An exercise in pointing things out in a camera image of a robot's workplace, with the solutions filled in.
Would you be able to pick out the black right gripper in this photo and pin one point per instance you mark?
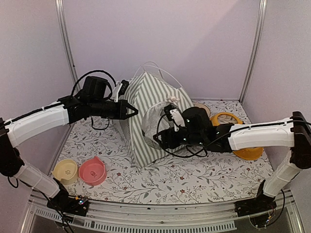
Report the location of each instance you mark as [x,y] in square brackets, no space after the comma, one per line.
[167,133]

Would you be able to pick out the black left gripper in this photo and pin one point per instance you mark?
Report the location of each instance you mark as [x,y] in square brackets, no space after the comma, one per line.
[121,111]

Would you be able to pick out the green striped pet tent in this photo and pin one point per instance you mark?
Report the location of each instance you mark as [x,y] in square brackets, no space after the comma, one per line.
[150,94]

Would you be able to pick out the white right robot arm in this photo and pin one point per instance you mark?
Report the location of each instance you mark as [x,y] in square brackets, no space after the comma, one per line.
[293,132]

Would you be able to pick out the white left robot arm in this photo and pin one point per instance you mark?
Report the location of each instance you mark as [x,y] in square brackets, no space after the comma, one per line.
[21,132]

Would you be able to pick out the yellow double pet bowl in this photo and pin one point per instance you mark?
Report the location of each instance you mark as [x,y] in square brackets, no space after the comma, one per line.
[243,151]

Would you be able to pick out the pink pet bowl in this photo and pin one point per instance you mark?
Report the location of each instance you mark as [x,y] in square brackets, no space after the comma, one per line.
[93,171]

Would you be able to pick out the cream pet bowl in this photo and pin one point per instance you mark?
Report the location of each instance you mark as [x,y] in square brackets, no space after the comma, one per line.
[66,171]

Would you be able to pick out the round wooden floral plate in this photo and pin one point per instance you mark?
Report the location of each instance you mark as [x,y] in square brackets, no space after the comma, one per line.
[203,106]

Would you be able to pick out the floral table mat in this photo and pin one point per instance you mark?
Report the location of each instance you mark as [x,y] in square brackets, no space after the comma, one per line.
[169,180]

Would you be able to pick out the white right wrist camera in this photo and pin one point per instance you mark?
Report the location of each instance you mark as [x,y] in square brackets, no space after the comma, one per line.
[175,116]

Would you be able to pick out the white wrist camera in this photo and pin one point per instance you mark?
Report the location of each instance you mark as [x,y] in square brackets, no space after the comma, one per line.
[175,116]
[119,90]

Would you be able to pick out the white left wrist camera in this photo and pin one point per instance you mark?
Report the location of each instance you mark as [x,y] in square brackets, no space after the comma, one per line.
[119,90]

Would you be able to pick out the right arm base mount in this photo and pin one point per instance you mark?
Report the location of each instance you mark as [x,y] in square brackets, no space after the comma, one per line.
[254,206]

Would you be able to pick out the aluminium frame post left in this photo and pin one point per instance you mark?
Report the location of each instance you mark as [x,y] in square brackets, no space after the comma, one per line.
[65,38]

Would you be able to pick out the aluminium frame post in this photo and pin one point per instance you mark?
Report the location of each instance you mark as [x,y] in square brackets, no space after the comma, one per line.
[65,38]
[254,50]

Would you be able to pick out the front aluminium rail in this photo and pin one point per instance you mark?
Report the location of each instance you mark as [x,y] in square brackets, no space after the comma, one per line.
[113,217]

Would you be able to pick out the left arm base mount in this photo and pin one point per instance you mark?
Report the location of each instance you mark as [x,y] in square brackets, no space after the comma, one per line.
[64,203]

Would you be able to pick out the aluminium frame post right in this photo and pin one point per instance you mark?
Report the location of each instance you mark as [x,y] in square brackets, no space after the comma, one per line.
[254,50]

